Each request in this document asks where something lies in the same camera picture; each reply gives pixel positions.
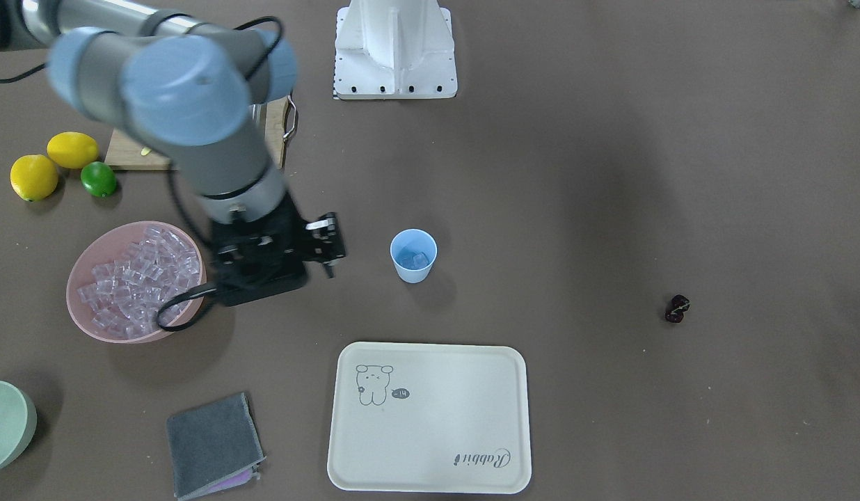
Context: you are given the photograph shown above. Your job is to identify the yellow lemon front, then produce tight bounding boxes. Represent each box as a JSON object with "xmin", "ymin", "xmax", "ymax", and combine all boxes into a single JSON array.
[{"xmin": 10, "ymin": 154, "xmax": 60, "ymax": 202}]

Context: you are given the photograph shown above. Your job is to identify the pink bowl of ice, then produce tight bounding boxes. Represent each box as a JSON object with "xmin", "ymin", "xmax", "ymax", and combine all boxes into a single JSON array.
[{"xmin": 65, "ymin": 220, "xmax": 207, "ymax": 344}]

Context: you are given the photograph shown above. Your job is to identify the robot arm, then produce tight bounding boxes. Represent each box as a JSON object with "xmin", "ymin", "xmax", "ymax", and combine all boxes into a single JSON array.
[{"xmin": 0, "ymin": 1, "xmax": 345, "ymax": 277}]

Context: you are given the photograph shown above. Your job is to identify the yellow lemon near lime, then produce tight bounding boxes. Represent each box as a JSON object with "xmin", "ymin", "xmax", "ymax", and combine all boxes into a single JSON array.
[{"xmin": 47, "ymin": 132, "xmax": 100, "ymax": 169}]

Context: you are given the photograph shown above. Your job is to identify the dark cherries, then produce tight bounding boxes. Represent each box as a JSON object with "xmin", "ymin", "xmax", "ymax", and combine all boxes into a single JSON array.
[{"xmin": 663, "ymin": 294, "xmax": 691, "ymax": 324}]

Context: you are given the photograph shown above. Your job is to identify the mint green bowl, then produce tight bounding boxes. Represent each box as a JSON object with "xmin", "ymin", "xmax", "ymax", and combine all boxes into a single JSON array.
[{"xmin": 0, "ymin": 381, "xmax": 38, "ymax": 470}]

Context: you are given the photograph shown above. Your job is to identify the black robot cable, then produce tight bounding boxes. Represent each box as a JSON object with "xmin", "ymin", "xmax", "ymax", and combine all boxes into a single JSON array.
[{"xmin": 155, "ymin": 282, "xmax": 222, "ymax": 332}]

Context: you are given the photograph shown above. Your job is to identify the cream rabbit tray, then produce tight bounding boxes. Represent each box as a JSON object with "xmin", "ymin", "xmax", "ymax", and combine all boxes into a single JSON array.
[{"xmin": 327, "ymin": 342, "xmax": 532, "ymax": 495}]

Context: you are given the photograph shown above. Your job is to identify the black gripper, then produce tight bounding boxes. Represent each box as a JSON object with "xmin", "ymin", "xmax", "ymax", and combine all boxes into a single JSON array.
[{"xmin": 301, "ymin": 212, "xmax": 347, "ymax": 278}]

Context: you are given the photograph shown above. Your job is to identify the wooden cutting board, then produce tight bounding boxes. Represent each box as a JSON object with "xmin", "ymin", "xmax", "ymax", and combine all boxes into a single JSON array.
[{"xmin": 104, "ymin": 95, "xmax": 298, "ymax": 171}]

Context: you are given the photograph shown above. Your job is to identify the grey folded cloth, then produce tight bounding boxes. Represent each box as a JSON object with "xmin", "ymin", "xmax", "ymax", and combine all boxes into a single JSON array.
[{"xmin": 166, "ymin": 391, "xmax": 265, "ymax": 500}]

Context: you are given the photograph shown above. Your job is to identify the light blue plastic cup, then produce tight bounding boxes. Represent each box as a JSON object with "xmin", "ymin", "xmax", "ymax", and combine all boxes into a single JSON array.
[{"xmin": 390, "ymin": 228, "xmax": 438, "ymax": 283}]

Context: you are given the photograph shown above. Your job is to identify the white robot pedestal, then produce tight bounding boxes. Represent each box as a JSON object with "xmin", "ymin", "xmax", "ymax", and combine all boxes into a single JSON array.
[{"xmin": 333, "ymin": 1, "xmax": 459, "ymax": 100}]

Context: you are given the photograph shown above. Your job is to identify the green lime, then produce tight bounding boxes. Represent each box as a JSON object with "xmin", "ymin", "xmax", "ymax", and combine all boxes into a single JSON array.
[{"xmin": 80, "ymin": 161, "xmax": 118, "ymax": 198}]

